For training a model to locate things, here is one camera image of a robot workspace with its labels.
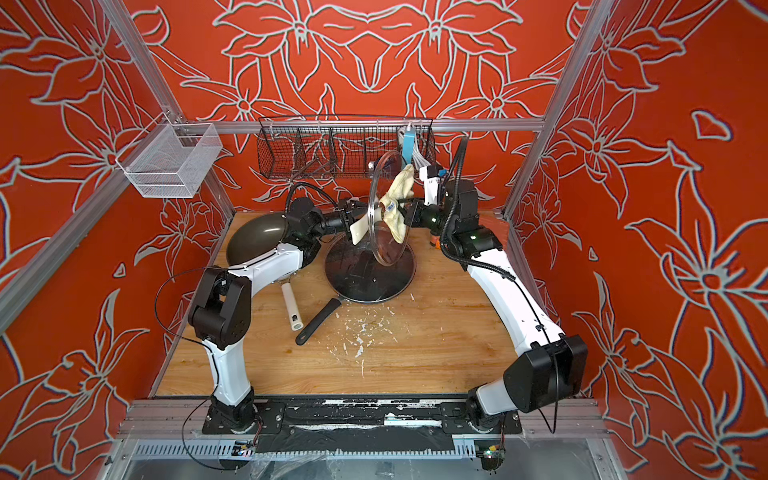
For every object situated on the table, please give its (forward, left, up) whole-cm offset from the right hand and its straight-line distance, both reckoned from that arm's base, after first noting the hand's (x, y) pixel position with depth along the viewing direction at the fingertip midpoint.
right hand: (389, 201), depth 71 cm
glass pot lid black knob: (+5, +5, -37) cm, 38 cm away
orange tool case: (+17, -17, -34) cm, 41 cm away
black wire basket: (+36, +18, -8) cm, 41 cm away
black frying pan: (-17, +19, -28) cm, 38 cm away
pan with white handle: (+16, +47, -30) cm, 58 cm away
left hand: (0, +3, -3) cm, 4 cm away
